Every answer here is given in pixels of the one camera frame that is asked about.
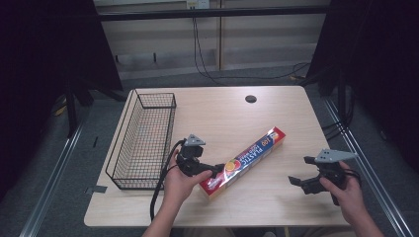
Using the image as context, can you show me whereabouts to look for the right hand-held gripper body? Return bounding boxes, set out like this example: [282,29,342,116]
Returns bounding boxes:
[300,148,359,196]

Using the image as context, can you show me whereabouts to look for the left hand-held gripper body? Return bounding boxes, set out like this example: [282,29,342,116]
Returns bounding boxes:
[176,133,215,178]

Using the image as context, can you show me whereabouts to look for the plastic wrap box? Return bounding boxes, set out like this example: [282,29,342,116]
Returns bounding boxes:
[199,125,287,201]

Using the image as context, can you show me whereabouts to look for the person's left hand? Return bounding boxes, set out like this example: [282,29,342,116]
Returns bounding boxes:
[163,149,213,207]

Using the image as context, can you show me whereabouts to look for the person's right hand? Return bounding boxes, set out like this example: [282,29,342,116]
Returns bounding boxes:
[319,160,367,227]

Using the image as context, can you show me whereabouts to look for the grey tape piece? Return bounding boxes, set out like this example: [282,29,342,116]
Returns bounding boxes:
[83,185,109,196]

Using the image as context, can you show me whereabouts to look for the dark curtain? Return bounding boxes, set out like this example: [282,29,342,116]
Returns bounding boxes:
[304,0,419,174]
[0,0,125,201]

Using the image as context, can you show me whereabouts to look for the black metal stand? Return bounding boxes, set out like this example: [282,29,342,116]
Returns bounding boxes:
[63,77,127,139]

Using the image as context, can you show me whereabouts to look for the thick black gripper cable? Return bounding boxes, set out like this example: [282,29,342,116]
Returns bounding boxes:
[149,139,188,222]

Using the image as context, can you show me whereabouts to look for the metal floor rail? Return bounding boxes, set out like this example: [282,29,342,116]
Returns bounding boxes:
[19,122,84,237]
[321,96,414,237]

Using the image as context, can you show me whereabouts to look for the black floor cables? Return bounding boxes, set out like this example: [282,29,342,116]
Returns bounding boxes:
[319,86,357,142]

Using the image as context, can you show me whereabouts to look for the black wire basket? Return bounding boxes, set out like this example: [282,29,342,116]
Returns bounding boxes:
[105,89,178,192]

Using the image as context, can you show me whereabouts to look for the black wall cables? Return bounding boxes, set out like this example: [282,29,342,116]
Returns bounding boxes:
[192,17,311,87]

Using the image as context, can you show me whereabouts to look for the black horizontal rail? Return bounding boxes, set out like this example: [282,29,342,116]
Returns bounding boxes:
[98,5,331,22]

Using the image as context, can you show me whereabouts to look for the white wall outlet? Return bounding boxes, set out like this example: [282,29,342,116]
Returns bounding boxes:
[186,0,211,10]

